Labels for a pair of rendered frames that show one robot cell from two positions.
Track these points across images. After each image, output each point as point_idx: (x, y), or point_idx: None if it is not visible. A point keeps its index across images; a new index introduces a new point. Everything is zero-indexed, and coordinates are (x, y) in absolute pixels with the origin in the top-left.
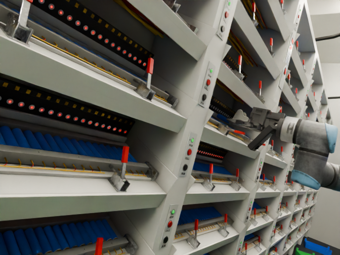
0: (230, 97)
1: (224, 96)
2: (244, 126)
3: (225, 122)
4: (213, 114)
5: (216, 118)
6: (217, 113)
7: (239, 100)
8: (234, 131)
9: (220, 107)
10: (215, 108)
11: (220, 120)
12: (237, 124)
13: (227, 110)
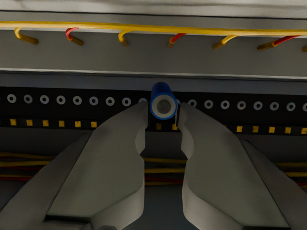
0: (18, 141)
1: (56, 135)
2: (197, 185)
3: (25, 73)
4: (125, 79)
5: (118, 75)
6: (98, 90)
7: (12, 165)
8: (123, 62)
9: (103, 112)
10: (130, 103)
11: (81, 74)
12: (216, 139)
13: (45, 116)
